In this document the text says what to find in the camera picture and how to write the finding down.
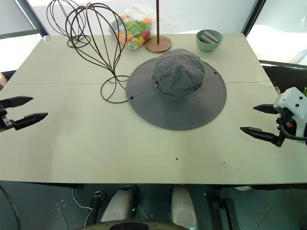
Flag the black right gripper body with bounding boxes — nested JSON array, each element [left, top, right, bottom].
[[275, 108, 297, 139]]

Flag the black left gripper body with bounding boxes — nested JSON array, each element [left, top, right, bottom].
[[0, 103, 15, 131]]

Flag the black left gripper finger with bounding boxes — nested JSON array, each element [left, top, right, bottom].
[[0, 96, 34, 109], [12, 112, 49, 131]]

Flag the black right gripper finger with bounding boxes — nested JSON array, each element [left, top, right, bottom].
[[253, 103, 277, 115], [239, 126, 285, 148]]

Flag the grey wide-brim hat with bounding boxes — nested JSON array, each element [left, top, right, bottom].
[[126, 48, 227, 131]]

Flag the wooden pole stand round base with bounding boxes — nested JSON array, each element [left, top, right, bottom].
[[144, 0, 173, 54]]

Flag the brown cardboard box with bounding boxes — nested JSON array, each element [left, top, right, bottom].
[[0, 71, 10, 90]]

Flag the dark chair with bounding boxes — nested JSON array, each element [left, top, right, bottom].
[[259, 59, 307, 94]]

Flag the light green bowl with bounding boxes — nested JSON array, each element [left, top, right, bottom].
[[195, 29, 224, 52]]

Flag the black table leg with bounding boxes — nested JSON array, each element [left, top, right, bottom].
[[88, 190, 106, 221], [213, 197, 241, 230]]

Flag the grey metal blocks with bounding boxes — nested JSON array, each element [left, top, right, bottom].
[[200, 30, 219, 45]]

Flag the white robot right foot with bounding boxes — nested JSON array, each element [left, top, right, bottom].
[[170, 185, 198, 227]]

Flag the white robot foot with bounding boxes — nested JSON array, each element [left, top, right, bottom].
[[99, 187, 135, 223], [170, 185, 198, 227]]

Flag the white robot left foot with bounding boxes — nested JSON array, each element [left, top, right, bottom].
[[99, 187, 135, 223]]

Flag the clear bag of colourful blocks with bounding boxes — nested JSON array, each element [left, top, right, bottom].
[[108, 4, 159, 52]]

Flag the dark rounded robot torso edge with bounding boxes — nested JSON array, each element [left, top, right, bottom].
[[78, 218, 190, 230]]

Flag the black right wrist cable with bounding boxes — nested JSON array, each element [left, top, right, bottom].
[[278, 122, 307, 141]]

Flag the wire head stand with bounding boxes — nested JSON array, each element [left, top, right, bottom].
[[65, 2, 131, 104], [46, 0, 92, 48]]

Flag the black curved cable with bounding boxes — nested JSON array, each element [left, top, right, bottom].
[[0, 184, 22, 230]]

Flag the thin white floor cable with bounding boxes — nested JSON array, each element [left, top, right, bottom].
[[71, 188, 94, 226]]

